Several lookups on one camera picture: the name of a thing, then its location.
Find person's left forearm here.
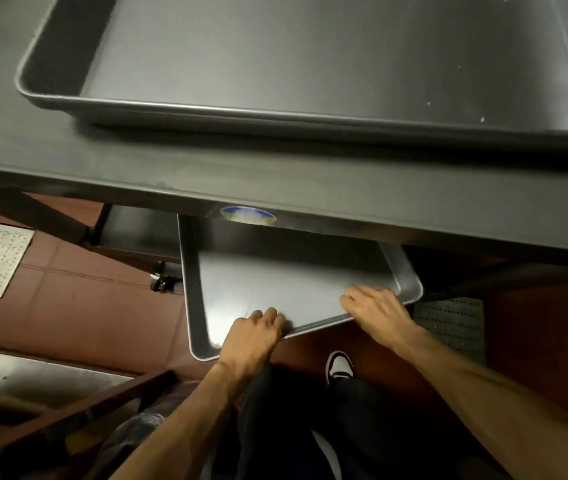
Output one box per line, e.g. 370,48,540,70
108,361,247,480

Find person's right hand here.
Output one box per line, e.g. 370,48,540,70
339,286,433,363

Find grey plastic cart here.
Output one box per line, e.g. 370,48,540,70
0,0,568,295

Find person's right forearm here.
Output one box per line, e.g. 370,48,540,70
403,327,568,480

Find person's black trousers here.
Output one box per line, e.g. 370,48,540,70
233,364,465,480

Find metal tray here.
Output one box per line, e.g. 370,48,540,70
177,207,424,362
15,0,568,151

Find person's left hand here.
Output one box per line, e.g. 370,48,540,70
216,307,287,381

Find black and white shoe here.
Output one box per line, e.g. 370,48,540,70
325,350,355,388

